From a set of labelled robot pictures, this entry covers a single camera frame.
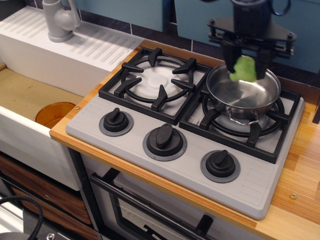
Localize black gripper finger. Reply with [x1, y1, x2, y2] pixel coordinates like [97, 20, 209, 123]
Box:
[255, 49, 275, 80]
[221, 40, 240, 73]

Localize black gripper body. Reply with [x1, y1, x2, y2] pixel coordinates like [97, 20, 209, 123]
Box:
[207, 17, 297, 59]

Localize green toy cauliflower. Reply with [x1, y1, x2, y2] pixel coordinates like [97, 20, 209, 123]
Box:
[229, 55, 257, 83]

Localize stainless steel pot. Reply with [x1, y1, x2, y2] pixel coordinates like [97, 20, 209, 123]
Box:
[206, 64, 282, 125]

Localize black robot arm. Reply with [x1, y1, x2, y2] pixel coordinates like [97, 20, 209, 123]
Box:
[207, 0, 297, 80]

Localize black middle stove knob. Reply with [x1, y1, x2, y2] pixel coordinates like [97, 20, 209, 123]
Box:
[142, 123, 188, 162]

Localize black stove knob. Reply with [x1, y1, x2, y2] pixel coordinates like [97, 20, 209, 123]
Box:
[200, 150, 241, 184]
[142, 123, 188, 162]
[99, 107, 134, 137]

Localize black right stove knob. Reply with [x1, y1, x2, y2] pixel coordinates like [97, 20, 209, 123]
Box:
[200, 150, 241, 184]

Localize grey toy stove top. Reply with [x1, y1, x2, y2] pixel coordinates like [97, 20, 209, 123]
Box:
[64, 47, 306, 221]

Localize black left stove knob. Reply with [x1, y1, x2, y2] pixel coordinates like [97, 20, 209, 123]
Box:
[99, 107, 134, 137]

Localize black left burner grate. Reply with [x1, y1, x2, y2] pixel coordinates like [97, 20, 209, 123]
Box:
[98, 47, 212, 125]

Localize black burner grate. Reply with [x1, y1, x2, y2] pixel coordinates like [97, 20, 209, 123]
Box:
[98, 47, 212, 125]
[179, 85, 302, 164]

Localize black right burner grate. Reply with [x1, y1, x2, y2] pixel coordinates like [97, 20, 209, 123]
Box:
[179, 85, 302, 164]

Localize grey toy faucet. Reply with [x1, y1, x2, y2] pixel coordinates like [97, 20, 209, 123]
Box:
[42, 0, 81, 43]

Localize white toy sink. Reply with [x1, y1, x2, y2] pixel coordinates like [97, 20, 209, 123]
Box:
[0, 6, 142, 191]

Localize orange plastic plate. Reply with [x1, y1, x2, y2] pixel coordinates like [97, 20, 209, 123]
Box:
[35, 102, 76, 129]

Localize wooden drawer fronts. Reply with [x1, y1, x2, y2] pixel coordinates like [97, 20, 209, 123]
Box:
[0, 153, 99, 240]

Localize oven door with black handle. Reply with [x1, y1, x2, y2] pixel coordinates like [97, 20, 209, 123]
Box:
[89, 168, 255, 240]

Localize black braided cable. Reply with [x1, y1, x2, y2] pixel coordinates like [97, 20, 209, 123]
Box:
[0, 196, 45, 240]

